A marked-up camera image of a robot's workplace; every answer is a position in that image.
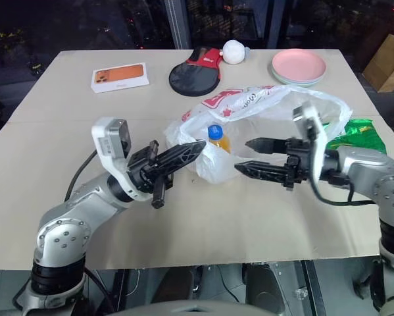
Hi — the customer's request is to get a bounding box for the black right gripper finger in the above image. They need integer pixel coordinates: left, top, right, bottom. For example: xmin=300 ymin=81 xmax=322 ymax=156
xmin=245 ymin=138 xmax=287 ymax=155
xmin=234 ymin=161 xmax=288 ymax=186

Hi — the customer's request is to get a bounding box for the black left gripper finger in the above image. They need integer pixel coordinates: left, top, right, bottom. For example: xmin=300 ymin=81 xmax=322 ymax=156
xmin=158 ymin=139 xmax=208 ymax=164
xmin=160 ymin=149 xmax=205 ymax=173

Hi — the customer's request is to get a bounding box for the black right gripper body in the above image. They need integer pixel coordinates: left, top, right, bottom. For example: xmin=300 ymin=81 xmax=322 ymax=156
xmin=283 ymin=138 xmax=313 ymax=193

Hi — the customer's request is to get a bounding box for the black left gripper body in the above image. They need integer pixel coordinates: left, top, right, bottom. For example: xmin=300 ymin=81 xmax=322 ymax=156
xmin=126 ymin=140 xmax=175 ymax=211

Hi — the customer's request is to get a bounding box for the white red-printed plastic bag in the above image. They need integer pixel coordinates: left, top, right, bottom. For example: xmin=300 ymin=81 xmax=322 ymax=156
xmin=163 ymin=84 xmax=353 ymax=184

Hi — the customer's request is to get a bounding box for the green foil snack bag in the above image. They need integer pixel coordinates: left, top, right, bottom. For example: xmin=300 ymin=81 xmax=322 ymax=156
xmin=326 ymin=118 xmax=389 ymax=156

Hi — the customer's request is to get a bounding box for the brown paper bag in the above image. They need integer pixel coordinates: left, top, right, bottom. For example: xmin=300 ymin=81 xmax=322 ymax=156
xmin=362 ymin=27 xmax=394 ymax=93

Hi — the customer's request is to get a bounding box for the orange juice bottle blue cap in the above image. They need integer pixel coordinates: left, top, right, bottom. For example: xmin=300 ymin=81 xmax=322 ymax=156
xmin=207 ymin=124 xmax=233 ymax=154

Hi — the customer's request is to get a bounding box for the pale green plate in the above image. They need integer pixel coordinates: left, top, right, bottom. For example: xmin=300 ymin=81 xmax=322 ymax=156
xmin=270 ymin=67 xmax=327 ymax=88

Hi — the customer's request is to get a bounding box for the pink plate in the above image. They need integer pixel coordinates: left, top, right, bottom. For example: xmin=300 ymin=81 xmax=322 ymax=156
xmin=271 ymin=48 xmax=328 ymax=79

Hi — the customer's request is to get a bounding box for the white orange phone box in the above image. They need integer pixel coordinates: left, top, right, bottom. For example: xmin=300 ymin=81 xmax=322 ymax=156
xmin=91 ymin=62 xmax=151 ymax=94

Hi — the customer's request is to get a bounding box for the white plush ball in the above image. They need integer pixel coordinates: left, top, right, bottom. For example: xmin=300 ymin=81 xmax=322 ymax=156
xmin=221 ymin=39 xmax=251 ymax=65

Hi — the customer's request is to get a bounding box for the dark rounded shape under table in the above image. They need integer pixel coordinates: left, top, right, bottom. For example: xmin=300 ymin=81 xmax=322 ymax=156
xmin=241 ymin=262 xmax=283 ymax=312

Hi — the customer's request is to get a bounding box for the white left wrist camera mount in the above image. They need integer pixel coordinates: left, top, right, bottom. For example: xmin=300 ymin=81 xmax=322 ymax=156
xmin=91 ymin=117 xmax=151 ymax=202

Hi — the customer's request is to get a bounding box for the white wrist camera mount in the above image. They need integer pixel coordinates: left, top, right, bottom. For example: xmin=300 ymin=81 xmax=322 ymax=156
xmin=291 ymin=101 xmax=330 ymax=184
xmin=91 ymin=117 xmax=151 ymax=202

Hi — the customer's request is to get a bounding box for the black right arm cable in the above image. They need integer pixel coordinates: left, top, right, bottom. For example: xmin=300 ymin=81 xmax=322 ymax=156
xmin=309 ymin=169 xmax=379 ymax=208

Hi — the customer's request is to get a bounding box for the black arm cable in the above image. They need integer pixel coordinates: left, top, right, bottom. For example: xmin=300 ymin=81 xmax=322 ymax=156
xmin=309 ymin=169 xmax=379 ymax=208
xmin=64 ymin=149 xmax=98 ymax=202

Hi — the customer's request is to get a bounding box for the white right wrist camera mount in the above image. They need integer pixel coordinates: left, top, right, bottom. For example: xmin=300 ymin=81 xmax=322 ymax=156
xmin=291 ymin=101 xmax=330 ymax=184

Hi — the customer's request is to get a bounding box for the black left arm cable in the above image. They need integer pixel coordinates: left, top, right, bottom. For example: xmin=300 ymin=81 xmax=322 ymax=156
xmin=64 ymin=149 xmax=98 ymax=202

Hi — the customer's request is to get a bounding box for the grey window frame post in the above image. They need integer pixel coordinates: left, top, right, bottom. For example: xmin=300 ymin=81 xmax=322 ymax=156
xmin=164 ymin=0 xmax=193 ymax=51

